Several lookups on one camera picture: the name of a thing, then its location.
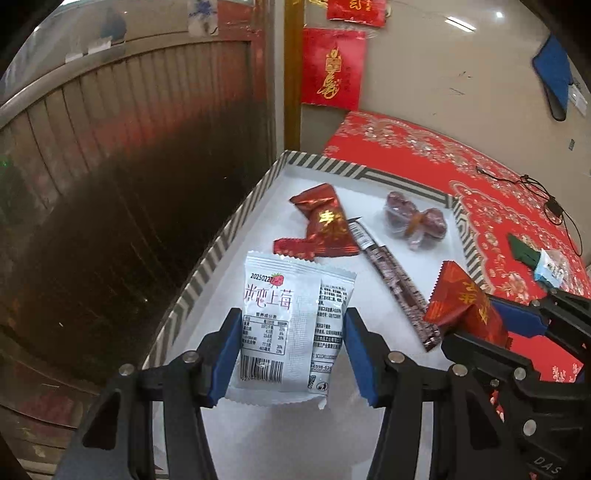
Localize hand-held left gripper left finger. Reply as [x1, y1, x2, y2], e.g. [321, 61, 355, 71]
[55, 307, 243, 480]

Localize light blue nut packet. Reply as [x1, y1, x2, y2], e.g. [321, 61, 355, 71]
[534, 249, 571, 284]

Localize striped cardboard box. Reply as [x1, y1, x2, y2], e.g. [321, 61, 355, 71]
[152, 150, 485, 480]

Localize golden wooden door frame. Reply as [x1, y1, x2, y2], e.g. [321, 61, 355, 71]
[283, 0, 305, 153]

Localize black cable with adapter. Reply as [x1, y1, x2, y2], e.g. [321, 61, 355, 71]
[475, 166, 583, 257]

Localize blue flower sticker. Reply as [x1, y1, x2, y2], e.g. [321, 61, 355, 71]
[187, 0, 220, 35]

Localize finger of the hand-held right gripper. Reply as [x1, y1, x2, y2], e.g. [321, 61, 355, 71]
[441, 329, 542, 387]
[488, 290, 591, 367]

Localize red floral tablecloth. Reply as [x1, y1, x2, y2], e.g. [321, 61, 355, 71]
[323, 111, 591, 384]

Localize white wall switch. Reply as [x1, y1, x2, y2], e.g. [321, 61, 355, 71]
[570, 80, 589, 116]

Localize brown stick snack packet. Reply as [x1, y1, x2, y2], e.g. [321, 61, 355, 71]
[347, 217, 441, 352]

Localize red candy packet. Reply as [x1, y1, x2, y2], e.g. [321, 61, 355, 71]
[273, 183, 361, 261]
[424, 261, 513, 349]

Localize clear packet of red dates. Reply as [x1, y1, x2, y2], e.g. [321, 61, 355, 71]
[382, 190, 448, 252]

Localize red gold wall poster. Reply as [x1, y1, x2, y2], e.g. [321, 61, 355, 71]
[301, 28, 366, 112]

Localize white strawberry snack packet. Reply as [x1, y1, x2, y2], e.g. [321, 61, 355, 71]
[226, 251, 357, 411]

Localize small red wall poster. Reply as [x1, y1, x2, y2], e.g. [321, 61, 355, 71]
[326, 0, 387, 27]

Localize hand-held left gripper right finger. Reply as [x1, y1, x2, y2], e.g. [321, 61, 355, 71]
[344, 307, 525, 480]

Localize blue black wall pad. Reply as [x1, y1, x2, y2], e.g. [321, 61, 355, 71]
[532, 33, 573, 121]

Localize brown panelled door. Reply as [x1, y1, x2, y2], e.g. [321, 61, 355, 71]
[0, 0, 282, 480]

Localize red door couplet strip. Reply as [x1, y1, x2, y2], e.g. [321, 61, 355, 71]
[216, 0, 273, 42]

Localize dark green snack packet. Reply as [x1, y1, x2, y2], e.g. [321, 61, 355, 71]
[506, 233, 548, 271]

